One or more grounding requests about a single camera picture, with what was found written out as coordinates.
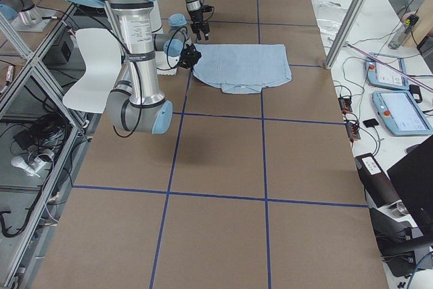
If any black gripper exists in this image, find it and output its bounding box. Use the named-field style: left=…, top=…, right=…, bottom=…
left=179, top=45, right=202, bottom=69
left=189, top=8, right=210, bottom=41

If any light blue button shirt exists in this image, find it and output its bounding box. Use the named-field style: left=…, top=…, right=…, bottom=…
left=193, top=44, right=292, bottom=94

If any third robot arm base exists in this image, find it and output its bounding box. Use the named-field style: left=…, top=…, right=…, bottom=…
left=1, top=0, right=57, bottom=32

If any white plastic chair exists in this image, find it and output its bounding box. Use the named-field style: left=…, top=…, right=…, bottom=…
left=62, top=28, right=122, bottom=114

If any clear plastic bag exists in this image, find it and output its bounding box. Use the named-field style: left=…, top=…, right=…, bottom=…
left=313, top=1, right=347, bottom=42

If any reacher grabber stick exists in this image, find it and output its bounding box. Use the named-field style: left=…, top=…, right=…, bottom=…
left=345, top=42, right=433, bottom=93

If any far blue teach pendant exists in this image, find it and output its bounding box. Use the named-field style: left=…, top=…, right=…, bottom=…
left=365, top=52, right=409, bottom=91

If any blue teach pendant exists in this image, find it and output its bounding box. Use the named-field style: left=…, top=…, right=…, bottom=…
left=371, top=91, right=432, bottom=136
left=365, top=52, right=409, bottom=91

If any near blue teach pendant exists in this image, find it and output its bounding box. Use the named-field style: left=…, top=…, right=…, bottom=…
left=371, top=91, right=432, bottom=136

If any black monitor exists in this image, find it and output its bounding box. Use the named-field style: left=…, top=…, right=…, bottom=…
left=387, top=137, right=432, bottom=234

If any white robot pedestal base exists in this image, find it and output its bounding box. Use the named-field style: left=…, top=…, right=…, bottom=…
left=150, top=1, right=179, bottom=76

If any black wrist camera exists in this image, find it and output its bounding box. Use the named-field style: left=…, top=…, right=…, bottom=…
left=202, top=5, right=214, bottom=13

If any aluminium frame post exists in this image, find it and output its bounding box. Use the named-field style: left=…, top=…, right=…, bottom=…
left=323, top=0, right=366, bottom=70

